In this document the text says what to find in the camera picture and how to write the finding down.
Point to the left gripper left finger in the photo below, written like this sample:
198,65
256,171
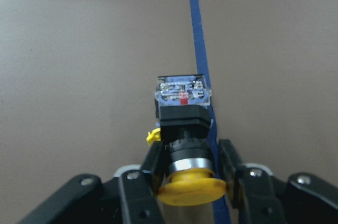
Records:
138,188

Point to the yellow black push button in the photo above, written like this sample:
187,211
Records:
184,121

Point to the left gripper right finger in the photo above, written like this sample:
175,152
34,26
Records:
250,188

